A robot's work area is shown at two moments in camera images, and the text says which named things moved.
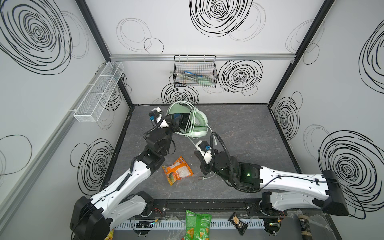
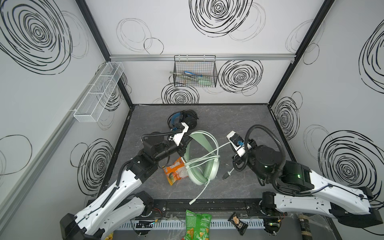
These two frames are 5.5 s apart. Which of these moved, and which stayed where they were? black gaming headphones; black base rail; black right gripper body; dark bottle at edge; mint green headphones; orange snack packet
Moved: black right gripper body; mint green headphones
Stayed: orange snack packet; black base rail; black gaming headphones; dark bottle at edge
